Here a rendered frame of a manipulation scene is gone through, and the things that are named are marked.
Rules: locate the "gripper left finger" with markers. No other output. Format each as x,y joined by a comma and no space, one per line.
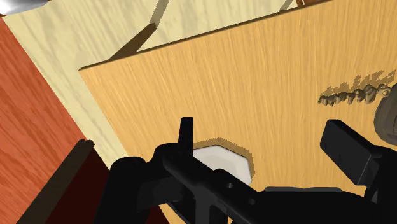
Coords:
185,136

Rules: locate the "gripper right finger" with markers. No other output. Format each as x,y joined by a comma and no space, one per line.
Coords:
347,149

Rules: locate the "grey corkscrew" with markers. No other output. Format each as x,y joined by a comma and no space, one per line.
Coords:
387,121

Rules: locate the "white octagonal dish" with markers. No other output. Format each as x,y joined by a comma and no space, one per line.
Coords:
228,163

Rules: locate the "light wooden table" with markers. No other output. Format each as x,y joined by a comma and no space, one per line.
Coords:
248,93

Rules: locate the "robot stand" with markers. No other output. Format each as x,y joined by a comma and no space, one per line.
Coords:
62,189

